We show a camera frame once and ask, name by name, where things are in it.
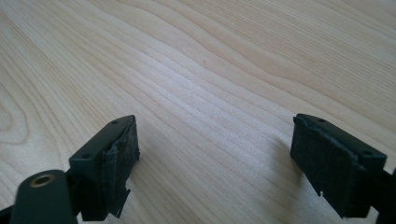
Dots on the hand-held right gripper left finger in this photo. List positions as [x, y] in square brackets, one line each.
[102, 165]

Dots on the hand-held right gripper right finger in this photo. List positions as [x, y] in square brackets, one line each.
[336, 168]

